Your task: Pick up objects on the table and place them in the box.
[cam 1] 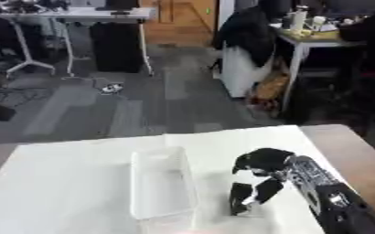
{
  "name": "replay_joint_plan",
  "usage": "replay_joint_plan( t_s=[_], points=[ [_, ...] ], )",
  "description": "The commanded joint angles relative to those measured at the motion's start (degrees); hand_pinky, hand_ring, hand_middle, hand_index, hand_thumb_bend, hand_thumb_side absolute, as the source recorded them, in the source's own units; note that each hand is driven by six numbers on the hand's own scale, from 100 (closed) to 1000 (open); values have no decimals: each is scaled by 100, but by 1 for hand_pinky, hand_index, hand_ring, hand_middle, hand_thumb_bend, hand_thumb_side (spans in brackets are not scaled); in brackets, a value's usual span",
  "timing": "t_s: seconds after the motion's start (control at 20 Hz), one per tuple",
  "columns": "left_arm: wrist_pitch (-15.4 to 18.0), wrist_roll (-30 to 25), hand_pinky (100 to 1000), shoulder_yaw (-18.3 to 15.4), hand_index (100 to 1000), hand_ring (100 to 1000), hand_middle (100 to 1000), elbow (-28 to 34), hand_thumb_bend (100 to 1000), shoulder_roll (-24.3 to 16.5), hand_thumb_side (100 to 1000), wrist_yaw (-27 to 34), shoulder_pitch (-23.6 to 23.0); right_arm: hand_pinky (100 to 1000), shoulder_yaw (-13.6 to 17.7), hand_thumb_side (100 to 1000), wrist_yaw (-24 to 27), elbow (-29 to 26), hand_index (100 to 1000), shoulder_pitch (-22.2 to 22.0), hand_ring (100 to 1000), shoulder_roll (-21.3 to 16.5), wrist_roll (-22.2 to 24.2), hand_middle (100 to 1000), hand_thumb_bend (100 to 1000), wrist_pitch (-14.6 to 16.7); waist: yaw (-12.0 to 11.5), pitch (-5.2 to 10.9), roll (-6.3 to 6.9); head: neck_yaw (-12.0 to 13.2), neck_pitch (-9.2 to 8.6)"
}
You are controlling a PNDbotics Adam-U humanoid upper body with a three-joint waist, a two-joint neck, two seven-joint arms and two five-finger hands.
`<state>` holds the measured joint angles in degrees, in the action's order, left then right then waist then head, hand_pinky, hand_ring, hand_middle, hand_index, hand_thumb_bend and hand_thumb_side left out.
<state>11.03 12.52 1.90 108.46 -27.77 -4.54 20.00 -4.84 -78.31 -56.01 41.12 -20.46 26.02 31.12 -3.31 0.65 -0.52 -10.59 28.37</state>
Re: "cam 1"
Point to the black cabinet under desk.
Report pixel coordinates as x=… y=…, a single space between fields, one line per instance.
x=116 y=47

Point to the white desk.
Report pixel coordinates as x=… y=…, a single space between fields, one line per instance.
x=73 y=13

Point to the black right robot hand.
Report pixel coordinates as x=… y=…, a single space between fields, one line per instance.
x=265 y=160

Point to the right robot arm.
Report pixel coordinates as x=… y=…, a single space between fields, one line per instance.
x=335 y=198

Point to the person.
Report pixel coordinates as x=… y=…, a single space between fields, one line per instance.
x=367 y=33

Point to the clear plastic box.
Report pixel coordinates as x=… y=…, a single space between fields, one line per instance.
x=161 y=182

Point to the cluttered white table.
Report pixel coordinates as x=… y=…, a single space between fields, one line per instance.
x=316 y=36

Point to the brown bag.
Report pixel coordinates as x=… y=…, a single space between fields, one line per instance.
x=271 y=88

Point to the white power strip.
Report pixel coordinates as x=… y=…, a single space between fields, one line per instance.
x=112 y=88

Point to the black rectangular block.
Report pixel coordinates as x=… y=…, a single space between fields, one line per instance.
x=240 y=198

